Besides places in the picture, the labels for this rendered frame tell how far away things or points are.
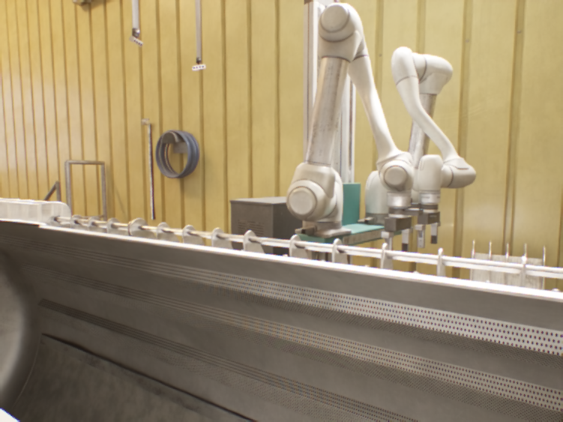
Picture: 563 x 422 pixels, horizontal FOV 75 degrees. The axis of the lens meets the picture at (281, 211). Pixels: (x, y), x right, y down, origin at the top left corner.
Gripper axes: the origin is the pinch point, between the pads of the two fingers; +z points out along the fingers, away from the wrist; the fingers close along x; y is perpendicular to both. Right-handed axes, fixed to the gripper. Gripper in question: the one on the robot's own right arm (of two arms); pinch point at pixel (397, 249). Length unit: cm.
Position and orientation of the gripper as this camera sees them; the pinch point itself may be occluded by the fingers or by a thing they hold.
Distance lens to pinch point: 152.9
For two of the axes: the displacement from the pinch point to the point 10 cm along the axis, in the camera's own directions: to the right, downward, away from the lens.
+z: 0.0, 10.0, 0.9
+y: -7.1, -0.7, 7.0
